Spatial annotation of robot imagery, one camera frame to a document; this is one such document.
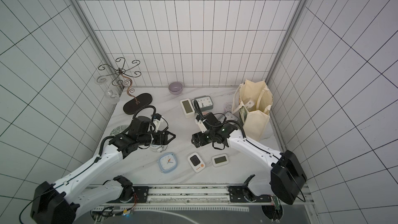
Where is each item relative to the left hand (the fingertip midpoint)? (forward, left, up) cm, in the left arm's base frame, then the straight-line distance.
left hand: (168, 139), depth 78 cm
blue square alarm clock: (-9, +1, -10) cm, 13 cm away
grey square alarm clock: (+21, -36, -11) cm, 43 cm away
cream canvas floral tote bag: (+29, -52, -3) cm, 59 cm away
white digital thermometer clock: (-7, -28, -11) cm, 30 cm away
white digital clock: (+28, -8, -10) cm, 30 cm away
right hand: (+4, -16, -2) cm, 16 cm away
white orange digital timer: (-8, -14, -10) cm, 19 cm away
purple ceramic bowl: (+46, +3, -9) cm, 47 cm away
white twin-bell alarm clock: (-1, +7, -10) cm, 12 cm away
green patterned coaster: (+10, +33, -10) cm, 36 cm away
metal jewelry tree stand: (+36, +25, -12) cm, 45 cm away
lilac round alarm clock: (+29, -36, -10) cm, 47 cm away
